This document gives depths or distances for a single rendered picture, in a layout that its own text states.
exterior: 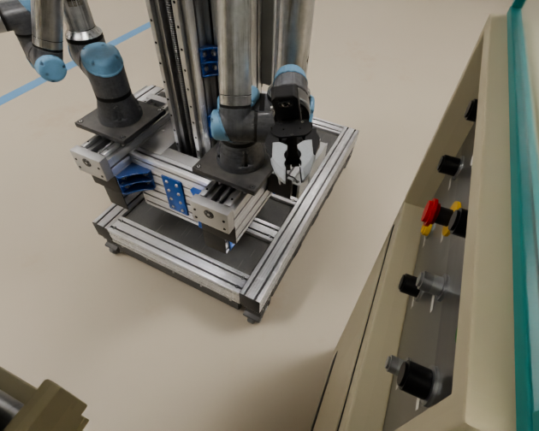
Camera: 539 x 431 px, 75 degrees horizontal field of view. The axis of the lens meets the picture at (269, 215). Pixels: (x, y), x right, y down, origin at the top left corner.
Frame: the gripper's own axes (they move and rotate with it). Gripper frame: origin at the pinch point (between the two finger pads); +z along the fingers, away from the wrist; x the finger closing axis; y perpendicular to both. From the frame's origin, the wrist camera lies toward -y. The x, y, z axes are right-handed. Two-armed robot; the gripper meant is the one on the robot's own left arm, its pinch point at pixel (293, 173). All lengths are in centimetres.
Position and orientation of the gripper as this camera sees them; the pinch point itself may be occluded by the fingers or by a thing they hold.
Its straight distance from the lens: 56.6
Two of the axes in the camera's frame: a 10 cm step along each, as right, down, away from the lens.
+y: 1.1, 6.6, 7.5
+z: -0.2, 7.5, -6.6
